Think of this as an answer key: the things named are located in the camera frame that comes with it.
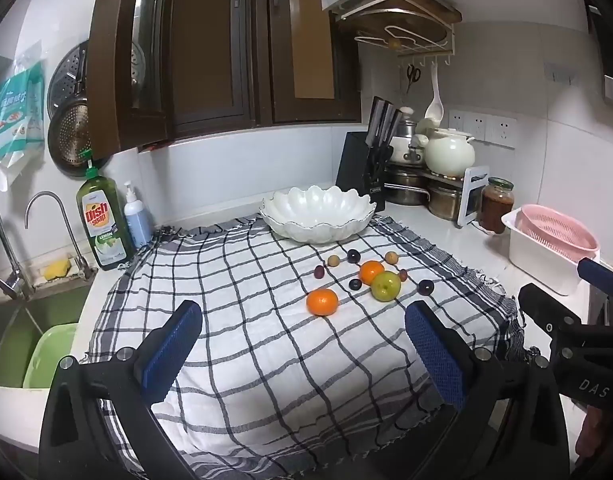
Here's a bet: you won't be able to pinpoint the orange mandarin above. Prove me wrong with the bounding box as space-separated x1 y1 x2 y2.
306 288 339 317
359 260 385 285

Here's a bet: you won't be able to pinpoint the wooden cutting board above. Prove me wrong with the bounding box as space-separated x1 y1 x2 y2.
339 0 462 51

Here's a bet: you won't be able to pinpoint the pink plastic colander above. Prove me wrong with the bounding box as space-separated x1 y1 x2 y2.
515 204 599 263

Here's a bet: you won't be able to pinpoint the blue pump bottle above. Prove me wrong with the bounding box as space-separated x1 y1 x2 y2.
122 180 154 250

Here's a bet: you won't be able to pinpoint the green plastic basin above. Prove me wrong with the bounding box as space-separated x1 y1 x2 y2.
21 322 80 390

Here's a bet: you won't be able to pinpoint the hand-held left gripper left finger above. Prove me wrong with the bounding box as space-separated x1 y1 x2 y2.
39 300 204 480

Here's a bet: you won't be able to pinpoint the kitchen sink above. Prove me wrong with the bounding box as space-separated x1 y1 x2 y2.
0 280 94 391

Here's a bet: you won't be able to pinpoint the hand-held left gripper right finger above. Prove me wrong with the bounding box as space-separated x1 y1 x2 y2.
403 300 572 480

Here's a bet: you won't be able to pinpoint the white ceramic pot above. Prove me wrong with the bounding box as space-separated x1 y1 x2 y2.
416 127 477 177

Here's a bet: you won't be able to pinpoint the green apple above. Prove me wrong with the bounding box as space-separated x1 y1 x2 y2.
370 270 401 303

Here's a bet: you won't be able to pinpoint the hanging plastic bag pack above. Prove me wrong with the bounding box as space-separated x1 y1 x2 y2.
0 42 47 191

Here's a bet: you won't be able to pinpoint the black knife block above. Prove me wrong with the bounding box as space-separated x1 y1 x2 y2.
335 131 387 213

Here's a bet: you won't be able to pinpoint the black and white checked cloth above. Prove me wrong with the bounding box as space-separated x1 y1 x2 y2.
81 212 524 478

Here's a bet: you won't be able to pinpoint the white ladle spoon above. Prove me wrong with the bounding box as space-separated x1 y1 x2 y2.
425 62 444 128

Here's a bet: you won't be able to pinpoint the person's right hand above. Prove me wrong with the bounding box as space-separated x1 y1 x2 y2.
575 400 609 468

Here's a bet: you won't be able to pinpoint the round steel steamer plate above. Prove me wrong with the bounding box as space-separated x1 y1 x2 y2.
46 42 92 116

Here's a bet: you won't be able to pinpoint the curved steel faucet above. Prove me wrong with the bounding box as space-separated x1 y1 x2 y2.
25 191 98 278

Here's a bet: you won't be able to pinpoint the black handled knife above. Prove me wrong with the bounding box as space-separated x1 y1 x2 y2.
367 96 384 148
385 108 404 153
377 100 394 150

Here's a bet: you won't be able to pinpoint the white wire wall rack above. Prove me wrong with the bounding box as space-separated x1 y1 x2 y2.
336 0 462 68

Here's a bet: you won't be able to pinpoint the steel pot with lid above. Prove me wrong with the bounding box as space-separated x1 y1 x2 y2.
387 106 428 164

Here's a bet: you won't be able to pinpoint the white scalloped bowl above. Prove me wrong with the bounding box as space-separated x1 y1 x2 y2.
259 185 378 245

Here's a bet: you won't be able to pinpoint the brown glass jar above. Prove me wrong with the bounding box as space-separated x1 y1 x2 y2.
479 176 516 235

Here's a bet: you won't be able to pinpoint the black handled kitchen shears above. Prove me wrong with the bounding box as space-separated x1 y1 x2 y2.
367 146 393 183

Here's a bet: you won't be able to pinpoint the steel sink faucet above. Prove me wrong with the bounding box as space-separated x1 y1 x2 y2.
0 192 34 301

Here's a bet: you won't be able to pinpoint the steel perforated colander pan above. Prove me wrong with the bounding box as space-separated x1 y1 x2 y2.
47 95 112 178

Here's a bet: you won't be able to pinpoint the dark range hood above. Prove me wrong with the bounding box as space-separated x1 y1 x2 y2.
583 2 613 106

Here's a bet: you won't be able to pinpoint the yellow sponge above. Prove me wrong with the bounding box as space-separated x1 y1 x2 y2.
43 259 71 281

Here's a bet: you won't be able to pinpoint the green dish soap bottle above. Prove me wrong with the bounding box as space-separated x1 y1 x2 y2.
75 150 134 272

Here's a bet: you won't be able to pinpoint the stainless steel pots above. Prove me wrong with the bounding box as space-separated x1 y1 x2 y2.
416 162 489 228

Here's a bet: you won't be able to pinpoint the pink colander in white tub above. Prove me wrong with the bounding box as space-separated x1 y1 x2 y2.
501 207 602 297

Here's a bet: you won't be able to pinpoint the wide steel pot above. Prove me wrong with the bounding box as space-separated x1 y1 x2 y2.
383 165 429 207

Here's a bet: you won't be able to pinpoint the dark brown window frame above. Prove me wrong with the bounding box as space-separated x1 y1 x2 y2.
89 0 362 153

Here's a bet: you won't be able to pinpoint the small steel pot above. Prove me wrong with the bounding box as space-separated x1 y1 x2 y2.
426 182 467 221

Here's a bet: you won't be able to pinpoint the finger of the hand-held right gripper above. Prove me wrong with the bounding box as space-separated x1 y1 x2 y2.
517 283 584 343
577 257 613 306

